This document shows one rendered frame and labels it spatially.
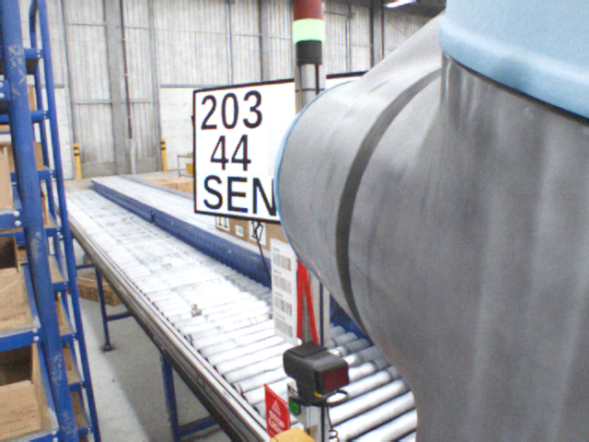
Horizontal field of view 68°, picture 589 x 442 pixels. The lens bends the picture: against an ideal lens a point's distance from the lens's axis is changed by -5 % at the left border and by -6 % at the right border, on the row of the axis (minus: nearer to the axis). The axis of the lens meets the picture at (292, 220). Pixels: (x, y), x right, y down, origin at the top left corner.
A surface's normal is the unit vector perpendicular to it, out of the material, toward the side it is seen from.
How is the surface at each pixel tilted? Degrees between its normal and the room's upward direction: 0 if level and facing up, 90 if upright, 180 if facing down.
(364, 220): 79
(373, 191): 71
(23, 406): 91
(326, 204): 82
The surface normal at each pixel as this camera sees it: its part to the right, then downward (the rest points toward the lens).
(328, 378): 0.54, 0.01
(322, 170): -0.94, -0.22
